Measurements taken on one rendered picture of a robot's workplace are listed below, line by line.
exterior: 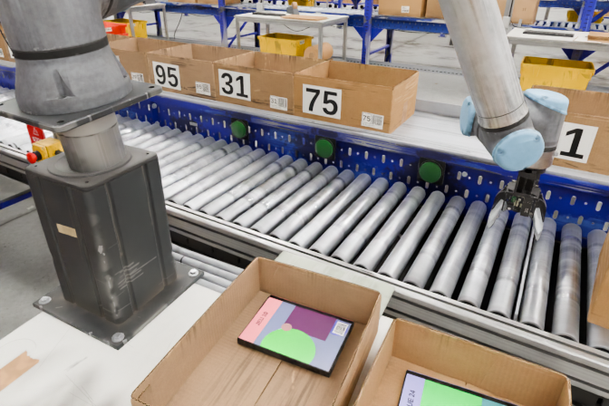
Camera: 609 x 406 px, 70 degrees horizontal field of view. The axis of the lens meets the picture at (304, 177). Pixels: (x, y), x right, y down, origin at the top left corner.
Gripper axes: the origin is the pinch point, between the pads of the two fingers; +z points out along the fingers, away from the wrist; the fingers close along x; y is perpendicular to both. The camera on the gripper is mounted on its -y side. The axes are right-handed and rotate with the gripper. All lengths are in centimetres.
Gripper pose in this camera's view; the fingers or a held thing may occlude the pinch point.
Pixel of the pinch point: (513, 230)
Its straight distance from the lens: 126.4
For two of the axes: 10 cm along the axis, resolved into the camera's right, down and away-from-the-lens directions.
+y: -5.0, 3.8, -7.8
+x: 8.6, 2.3, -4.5
